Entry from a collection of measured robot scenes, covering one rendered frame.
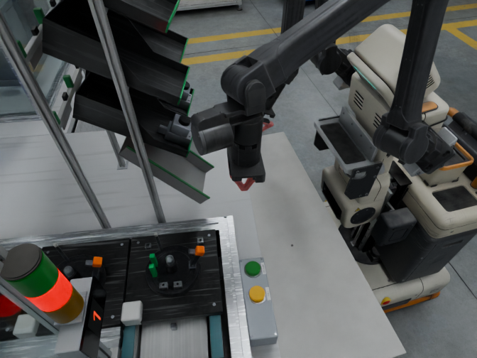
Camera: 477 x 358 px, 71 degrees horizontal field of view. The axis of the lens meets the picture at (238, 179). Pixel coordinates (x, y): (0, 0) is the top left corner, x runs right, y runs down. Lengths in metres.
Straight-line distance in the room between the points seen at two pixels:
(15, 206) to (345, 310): 1.13
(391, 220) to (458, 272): 1.04
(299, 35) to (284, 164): 0.78
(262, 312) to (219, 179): 0.55
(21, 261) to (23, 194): 0.93
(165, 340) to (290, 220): 0.53
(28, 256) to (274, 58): 0.44
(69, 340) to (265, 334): 0.44
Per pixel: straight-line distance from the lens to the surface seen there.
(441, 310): 2.19
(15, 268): 0.50
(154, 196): 0.97
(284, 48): 0.58
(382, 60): 1.01
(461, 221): 1.44
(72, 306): 0.58
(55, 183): 1.40
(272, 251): 1.07
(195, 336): 0.91
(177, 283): 0.87
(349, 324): 1.02
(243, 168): 0.64
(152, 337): 0.93
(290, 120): 2.92
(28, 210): 1.36
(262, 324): 0.87
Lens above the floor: 1.79
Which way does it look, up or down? 48 degrees down
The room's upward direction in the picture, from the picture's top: straight up
